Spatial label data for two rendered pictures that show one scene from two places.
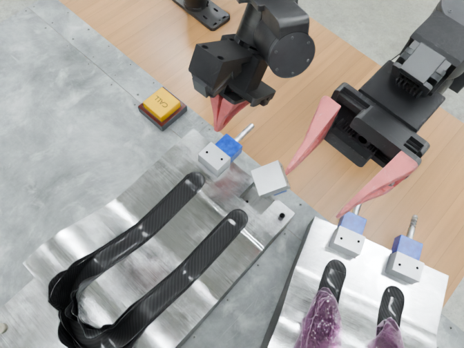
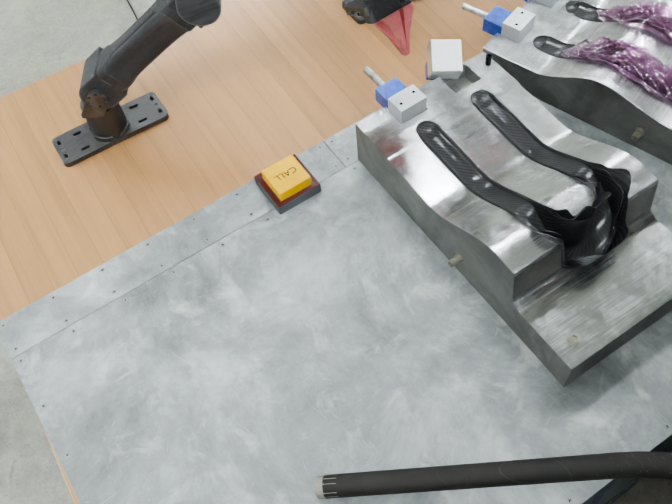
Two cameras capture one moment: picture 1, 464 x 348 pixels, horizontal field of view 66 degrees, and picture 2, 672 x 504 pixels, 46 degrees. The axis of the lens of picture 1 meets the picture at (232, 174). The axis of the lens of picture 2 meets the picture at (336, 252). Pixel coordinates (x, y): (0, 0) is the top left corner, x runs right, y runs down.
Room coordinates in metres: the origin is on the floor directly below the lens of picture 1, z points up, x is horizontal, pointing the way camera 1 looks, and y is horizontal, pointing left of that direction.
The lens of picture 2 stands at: (0.06, 0.86, 1.83)
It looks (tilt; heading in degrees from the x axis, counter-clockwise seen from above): 58 degrees down; 296
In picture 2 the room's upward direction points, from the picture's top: 8 degrees counter-clockwise
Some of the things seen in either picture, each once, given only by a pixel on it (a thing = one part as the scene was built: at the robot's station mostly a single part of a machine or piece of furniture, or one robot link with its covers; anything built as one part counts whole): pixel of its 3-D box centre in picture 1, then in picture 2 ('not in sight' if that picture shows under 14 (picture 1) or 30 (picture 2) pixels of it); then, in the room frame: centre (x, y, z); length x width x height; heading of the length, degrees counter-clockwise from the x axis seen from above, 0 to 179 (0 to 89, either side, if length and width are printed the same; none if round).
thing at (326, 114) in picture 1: (327, 150); not in sight; (0.18, -0.09, 1.20); 0.09 x 0.07 x 0.07; 141
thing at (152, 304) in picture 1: (151, 260); (524, 164); (0.10, 0.12, 0.92); 0.35 x 0.16 x 0.09; 143
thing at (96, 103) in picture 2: not in sight; (97, 87); (0.81, 0.14, 0.90); 0.09 x 0.06 x 0.06; 111
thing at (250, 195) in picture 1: (257, 200); (459, 85); (0.24, -0.05, 0.87); 0.05 x 0.05 x 0.04; 53
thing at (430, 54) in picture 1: (409, 83); not in sight; (0.22, -0.15, 1.25); 0.07 x 0.06 x 0.11; 51
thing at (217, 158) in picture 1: (230, 146); (389, 92); (0.34, 0.01, 0.89); 0.13 x 0.05 x 0.05; 144
